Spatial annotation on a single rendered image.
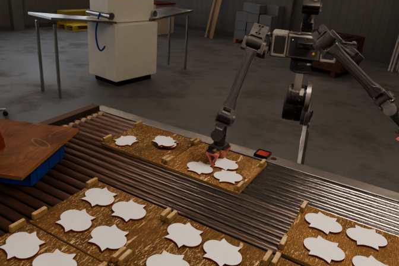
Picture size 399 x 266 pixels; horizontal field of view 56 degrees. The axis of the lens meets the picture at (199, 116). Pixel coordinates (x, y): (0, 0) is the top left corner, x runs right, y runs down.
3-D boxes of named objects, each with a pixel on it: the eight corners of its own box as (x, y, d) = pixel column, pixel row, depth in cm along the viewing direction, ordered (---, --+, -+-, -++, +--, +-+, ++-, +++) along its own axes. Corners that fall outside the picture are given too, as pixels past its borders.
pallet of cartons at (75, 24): (93, 24, 1217) (92, 8, 1199) (113, 28, 1167) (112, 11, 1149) (56, 27, 1112) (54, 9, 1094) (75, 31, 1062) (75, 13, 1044)
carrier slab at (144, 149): (141, 125, 232) (141, 123, 231) (198, 143, 213) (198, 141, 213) (101, 145, 203) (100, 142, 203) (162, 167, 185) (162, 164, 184)
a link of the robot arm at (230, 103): (266, 44, 183) (245, 37, 185) (266, 40, 178) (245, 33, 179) (234, 125, 182) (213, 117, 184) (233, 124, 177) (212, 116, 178)
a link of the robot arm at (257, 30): (272, 24, 178) (253, 16, 180) (262, 50, 178) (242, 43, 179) (268, 48, 222) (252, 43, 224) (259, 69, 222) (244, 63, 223)
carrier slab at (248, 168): (199, 143, 213) (199, 141, 212) (266, 165, 194) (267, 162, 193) (162, 168, 184) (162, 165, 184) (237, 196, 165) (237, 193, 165)
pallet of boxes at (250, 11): (279, 46, 1067) (284, 6, 1027) (267, 48, 1010) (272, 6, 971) (245, 40, 1126) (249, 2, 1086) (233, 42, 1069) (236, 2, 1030)
